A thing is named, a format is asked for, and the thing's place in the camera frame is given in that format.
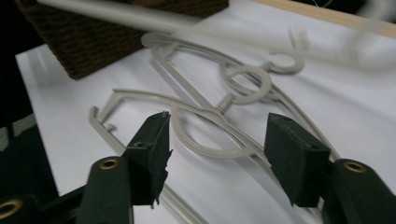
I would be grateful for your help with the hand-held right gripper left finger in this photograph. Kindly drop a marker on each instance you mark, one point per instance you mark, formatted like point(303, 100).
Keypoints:
point(149, 165)

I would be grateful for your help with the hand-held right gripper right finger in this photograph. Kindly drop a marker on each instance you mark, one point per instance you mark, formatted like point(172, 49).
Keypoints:
point(295, 161)

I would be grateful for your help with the brown woven basket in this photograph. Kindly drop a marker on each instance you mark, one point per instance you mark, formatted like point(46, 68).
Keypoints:
point(93, 43)

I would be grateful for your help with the white board sheet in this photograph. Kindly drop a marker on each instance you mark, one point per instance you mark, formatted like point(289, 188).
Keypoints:
point(342, 102)

